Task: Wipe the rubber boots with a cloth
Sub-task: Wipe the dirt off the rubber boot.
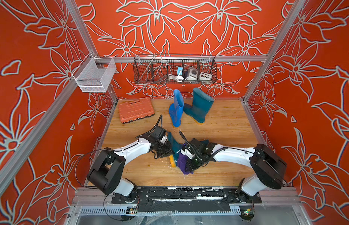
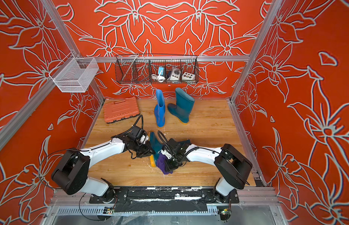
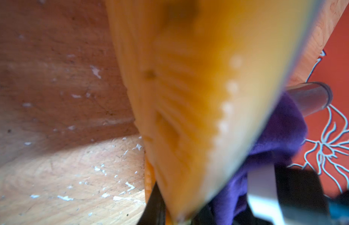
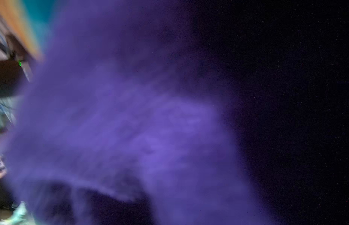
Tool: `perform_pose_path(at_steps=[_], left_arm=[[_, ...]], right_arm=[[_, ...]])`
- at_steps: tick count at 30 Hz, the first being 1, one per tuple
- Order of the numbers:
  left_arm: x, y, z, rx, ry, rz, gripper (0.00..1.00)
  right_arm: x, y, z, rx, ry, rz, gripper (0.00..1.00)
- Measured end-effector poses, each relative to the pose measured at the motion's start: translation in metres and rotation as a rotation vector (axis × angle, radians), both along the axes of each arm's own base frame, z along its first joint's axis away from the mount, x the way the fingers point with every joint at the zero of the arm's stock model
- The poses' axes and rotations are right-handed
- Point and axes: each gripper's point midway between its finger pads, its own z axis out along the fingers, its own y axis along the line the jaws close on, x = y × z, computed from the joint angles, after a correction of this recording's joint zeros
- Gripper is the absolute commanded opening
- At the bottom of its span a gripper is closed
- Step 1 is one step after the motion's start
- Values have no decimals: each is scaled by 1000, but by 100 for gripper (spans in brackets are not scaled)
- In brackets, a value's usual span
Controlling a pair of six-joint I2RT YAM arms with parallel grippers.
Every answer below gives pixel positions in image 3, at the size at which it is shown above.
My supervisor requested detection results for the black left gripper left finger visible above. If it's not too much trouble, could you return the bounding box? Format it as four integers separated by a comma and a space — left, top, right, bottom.
137, 183, 166, 225

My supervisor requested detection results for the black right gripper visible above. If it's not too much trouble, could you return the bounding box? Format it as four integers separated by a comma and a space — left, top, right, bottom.
233, 165, 349, 225

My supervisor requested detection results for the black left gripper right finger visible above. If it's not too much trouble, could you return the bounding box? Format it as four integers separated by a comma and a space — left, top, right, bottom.
191, 204, 217, 225

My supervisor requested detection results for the purple cloth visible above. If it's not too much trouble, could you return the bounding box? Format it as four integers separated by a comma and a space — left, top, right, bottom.
209, 92, 307, 225

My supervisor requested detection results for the dark teal rubber boot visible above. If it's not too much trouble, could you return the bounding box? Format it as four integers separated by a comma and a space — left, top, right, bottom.
106, 1, 323, 224

